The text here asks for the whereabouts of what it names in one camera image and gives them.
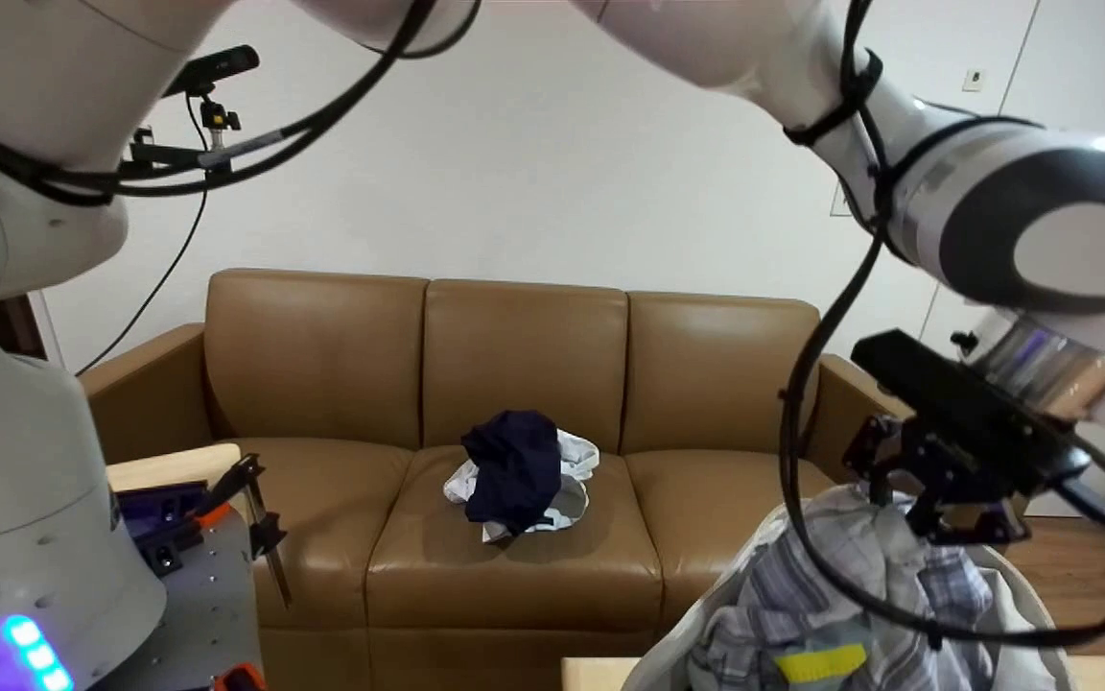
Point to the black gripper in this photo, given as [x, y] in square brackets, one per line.
[961, 424]

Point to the checkered grey blue cloth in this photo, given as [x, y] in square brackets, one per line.
[832, 587]

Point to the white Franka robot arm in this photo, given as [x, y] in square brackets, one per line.
[16, 446]

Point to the tan leather couch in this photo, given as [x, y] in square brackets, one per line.
[325, 371]

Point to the yellow label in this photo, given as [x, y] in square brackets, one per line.
[823, 661]

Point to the dark blue clothing pile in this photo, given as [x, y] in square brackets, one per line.
[578, 453]

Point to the navy blue cloth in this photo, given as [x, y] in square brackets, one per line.
[516, 465]

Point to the grey perforated metal plate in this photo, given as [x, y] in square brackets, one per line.
[209, 614]

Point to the light wooden board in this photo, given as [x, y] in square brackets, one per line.
[171, 465]

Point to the black camera on stand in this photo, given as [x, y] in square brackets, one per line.
[213, 66]

